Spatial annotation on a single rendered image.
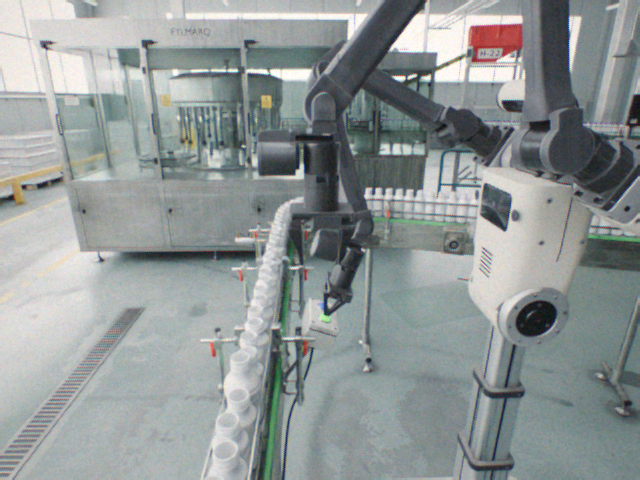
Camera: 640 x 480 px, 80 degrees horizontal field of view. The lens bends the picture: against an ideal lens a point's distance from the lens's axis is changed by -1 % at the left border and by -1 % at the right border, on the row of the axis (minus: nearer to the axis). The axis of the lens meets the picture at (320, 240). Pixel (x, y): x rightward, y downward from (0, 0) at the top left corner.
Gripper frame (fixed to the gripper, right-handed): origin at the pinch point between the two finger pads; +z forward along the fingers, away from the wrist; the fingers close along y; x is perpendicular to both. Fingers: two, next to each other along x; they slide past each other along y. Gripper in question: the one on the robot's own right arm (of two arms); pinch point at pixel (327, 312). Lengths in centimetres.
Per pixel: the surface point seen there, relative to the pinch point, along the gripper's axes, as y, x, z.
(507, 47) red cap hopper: -571, 246, -235
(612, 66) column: -824, 592, -357
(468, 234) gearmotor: -104, 81, -14
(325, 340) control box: 3.7, 1.5, 5.9
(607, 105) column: -813, 620, -280
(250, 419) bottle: 35.2, -14.2, 6.1
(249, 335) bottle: 13.7, -18.0, 3.9
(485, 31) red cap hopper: -581, 206, -246
